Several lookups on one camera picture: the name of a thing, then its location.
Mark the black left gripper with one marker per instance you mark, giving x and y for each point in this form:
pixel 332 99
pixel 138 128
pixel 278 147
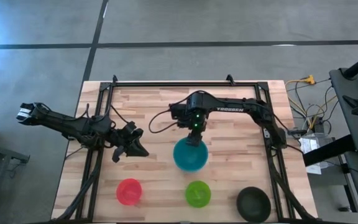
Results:
pixel 121 137

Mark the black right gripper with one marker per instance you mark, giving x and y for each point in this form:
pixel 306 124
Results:
pixel 196 123

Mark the teal plastic bowl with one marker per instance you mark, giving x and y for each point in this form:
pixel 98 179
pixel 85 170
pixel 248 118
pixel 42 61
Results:
pixel 190 157

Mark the green translucent plastic bowl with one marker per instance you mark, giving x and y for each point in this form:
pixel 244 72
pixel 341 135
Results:
pixel 198 194

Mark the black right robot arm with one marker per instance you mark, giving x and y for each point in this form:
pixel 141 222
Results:
pixel 230 107

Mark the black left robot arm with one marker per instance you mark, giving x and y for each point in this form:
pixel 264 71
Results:
pixel 61 123

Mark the red translucent plastic bowl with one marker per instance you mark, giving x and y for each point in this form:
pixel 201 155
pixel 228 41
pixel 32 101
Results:
pixel 129 193

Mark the black bowl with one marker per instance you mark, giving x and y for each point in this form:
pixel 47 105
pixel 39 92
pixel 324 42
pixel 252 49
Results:
pixel 253 204

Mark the white paper sheet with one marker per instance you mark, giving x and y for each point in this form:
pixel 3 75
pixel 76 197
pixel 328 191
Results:
pixel 306 144

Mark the black desk support bar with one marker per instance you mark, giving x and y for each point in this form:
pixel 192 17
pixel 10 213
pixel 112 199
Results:
pixel 328 151

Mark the grey desk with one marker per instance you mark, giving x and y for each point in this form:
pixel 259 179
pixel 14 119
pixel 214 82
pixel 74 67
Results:
pixel 337 84

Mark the black desk stand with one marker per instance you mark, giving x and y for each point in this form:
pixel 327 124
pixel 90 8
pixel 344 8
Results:
pixel 351 101

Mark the small black floor item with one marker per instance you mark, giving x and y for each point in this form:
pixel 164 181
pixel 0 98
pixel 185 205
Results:
pixel 342 209

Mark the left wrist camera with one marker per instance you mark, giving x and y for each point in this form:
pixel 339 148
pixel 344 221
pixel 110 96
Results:
pixel 130 127

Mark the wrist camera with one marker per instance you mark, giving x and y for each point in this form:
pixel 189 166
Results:
pixel 130 127
pixel 179 112

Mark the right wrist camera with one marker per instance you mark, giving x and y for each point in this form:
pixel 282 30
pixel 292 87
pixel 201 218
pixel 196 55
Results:
pixel 179 112

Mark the black aluminium rig frame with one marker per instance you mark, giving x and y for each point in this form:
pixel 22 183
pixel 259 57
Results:
pixel 154 84

